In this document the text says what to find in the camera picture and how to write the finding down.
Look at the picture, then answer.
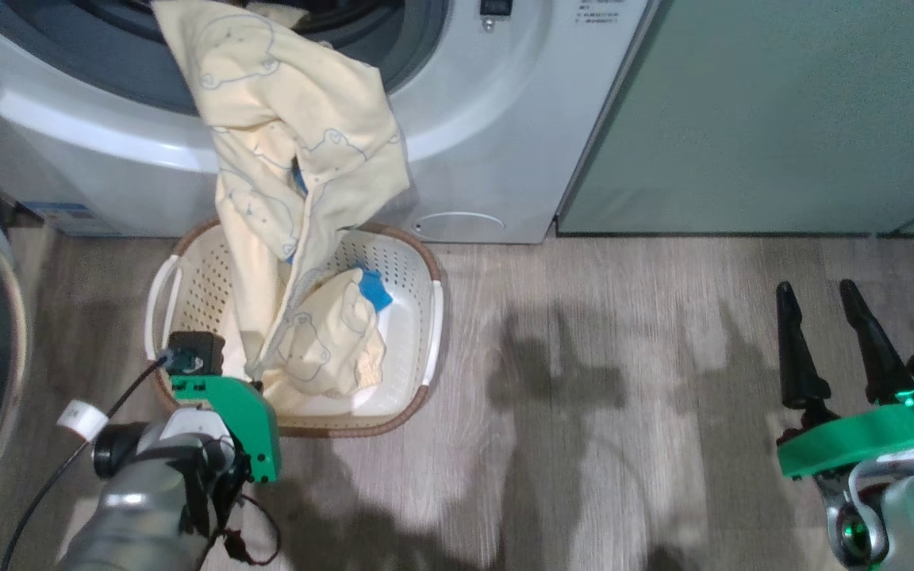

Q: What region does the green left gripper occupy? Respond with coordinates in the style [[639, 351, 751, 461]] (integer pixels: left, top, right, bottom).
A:
[[170, 374, 281, 483]]

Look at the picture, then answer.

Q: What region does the blue white energy label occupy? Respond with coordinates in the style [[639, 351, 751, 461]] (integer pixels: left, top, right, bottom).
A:
[[25, 202, 97, 235]]

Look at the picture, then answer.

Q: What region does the small black text label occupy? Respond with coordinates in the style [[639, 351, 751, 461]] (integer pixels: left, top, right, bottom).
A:
[[572, 0, 623, 25]]

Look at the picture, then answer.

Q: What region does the cream bear print garment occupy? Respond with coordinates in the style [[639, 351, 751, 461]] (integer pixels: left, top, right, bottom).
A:
[[263, 268, 394, 407], [152, 0, 412, 383]]

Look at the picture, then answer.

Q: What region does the thin dark looped wire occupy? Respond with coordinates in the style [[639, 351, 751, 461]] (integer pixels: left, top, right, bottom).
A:
[[219, 492, 282, 565]]

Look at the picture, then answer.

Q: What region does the white front-load washing machine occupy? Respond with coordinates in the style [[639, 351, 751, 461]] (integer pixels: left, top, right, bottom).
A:
[[0, 0, 656, 245]]

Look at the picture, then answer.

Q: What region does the round white filter cover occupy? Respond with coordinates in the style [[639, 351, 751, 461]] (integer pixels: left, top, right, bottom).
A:
[[411, 211, 506, 240]]

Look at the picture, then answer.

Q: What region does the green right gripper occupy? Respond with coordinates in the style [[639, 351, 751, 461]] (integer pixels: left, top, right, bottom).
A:
[[776, 279, 914, 481]]

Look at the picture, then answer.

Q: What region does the cream perforated basket brown rim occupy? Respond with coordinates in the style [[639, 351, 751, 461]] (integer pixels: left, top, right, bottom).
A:
[[144, 220, 445, 439]]

